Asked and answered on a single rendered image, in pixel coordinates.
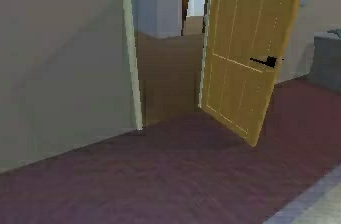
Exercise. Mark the yellow wooden room door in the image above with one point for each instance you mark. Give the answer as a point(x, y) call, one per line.
point(238, 83)

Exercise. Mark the pale green door frame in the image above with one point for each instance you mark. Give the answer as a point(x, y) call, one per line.
point(133, 66)

